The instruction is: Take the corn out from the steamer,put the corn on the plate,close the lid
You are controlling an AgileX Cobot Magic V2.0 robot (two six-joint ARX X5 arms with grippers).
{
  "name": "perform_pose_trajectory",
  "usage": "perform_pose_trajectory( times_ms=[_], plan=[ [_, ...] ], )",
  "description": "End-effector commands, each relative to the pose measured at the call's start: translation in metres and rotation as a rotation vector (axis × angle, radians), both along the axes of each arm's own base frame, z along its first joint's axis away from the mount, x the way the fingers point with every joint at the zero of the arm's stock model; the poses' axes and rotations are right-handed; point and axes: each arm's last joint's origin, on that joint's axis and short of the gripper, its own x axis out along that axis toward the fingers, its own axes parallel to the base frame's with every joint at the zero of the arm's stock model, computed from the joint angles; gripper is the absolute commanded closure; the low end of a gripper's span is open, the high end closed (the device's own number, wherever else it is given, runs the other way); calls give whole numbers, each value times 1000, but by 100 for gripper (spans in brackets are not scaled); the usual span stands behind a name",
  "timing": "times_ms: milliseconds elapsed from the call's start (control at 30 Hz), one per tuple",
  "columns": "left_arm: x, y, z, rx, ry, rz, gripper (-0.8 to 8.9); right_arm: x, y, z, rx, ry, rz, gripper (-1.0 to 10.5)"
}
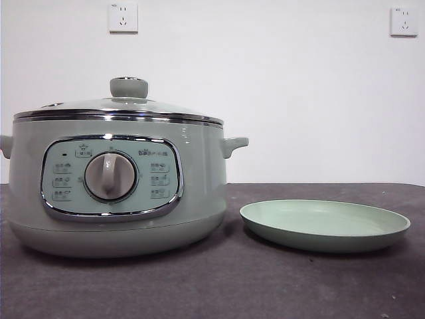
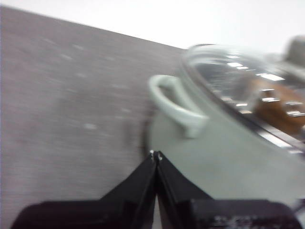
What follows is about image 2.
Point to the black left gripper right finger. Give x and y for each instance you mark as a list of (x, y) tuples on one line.
[(190, 212)]

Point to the pale green electric steamer pot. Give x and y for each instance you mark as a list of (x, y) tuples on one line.
[(226, 155)]

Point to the glass lid with gold knob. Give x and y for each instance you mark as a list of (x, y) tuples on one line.
[(214, 71)]

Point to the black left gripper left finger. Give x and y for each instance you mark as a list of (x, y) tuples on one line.
[(114, 210)]

